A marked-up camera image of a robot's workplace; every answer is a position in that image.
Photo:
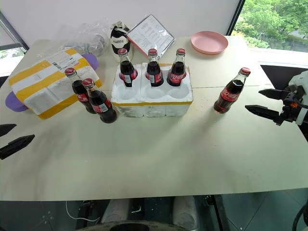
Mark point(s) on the black window frame post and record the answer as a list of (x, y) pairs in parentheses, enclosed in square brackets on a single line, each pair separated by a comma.
[(235, 16)]

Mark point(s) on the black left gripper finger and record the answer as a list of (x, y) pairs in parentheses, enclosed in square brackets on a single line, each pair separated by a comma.
[(16, 145), (7, 128)]

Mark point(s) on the clear crumpled plastic bag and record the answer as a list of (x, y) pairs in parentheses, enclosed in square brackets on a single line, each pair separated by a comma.
[(81, 36)]

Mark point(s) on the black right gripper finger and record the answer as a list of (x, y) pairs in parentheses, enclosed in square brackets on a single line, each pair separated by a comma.
[(264, 111), (274, 93)]

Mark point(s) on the glass cola bottle red cap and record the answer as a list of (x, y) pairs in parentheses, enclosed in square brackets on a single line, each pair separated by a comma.
[(176, 72), (102, 106), (228, 95), (154, 71), (77, 87), (126, 69)]

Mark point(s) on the white foam bottle tray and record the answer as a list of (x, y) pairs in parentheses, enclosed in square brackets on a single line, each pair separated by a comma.
[(154, 106)]

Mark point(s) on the black window frame bar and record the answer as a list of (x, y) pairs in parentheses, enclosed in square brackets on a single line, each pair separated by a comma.
[(14, 31)]

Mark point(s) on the white yellow taped package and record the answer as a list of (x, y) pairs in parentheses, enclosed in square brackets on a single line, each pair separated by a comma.
[(38, 93)]

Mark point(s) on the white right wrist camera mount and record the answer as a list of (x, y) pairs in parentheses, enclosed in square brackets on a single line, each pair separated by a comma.
[(302, 79)]

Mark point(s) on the black table frame leg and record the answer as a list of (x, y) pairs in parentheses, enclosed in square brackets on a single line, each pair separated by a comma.
[(219, 211)]

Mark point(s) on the purple flat tray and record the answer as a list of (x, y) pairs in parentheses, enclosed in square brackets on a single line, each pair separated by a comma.
[(13, 103)]

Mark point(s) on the pink plastic plate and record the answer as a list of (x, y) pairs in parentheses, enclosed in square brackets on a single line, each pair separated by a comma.
[(209, 42)]

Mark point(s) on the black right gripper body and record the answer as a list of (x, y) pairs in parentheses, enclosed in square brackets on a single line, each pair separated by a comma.
[(290, 109)]

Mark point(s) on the printed card in plastic sleeve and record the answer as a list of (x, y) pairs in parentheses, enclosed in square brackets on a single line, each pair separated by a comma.
[(151, 36)]

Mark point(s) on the grey rounded shape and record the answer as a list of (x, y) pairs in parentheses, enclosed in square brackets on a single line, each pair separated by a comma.
[(185, 210), (115, 211)]

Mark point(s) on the dark rounded base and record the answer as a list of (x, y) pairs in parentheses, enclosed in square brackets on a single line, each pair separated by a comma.
[(134, 226)]

